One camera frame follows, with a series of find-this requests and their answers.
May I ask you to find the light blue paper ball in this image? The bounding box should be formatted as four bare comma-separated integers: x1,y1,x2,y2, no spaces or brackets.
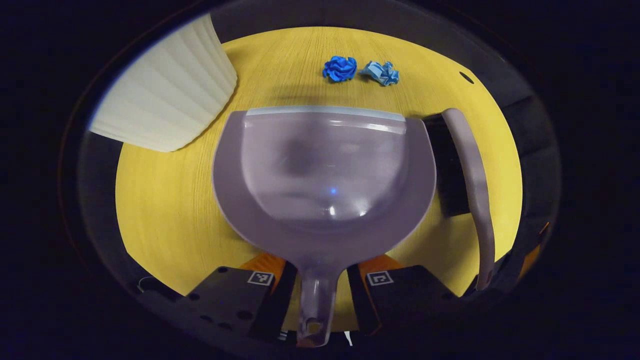
359,60,400,87

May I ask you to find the white ribbed garbage bin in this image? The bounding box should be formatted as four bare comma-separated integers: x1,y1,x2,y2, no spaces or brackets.
89,13,238,153

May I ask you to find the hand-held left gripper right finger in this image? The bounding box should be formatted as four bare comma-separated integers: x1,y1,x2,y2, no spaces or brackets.
346,253,462,337

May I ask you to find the pink plastic dustpan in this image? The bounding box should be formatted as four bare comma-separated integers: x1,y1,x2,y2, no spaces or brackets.
212,106,437,348

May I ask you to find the dark blue paper ball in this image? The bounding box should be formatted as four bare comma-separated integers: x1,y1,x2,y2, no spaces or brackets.
322,55,358,83

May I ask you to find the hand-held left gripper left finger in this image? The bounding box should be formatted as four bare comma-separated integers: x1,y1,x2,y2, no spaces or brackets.
185,252,299,345

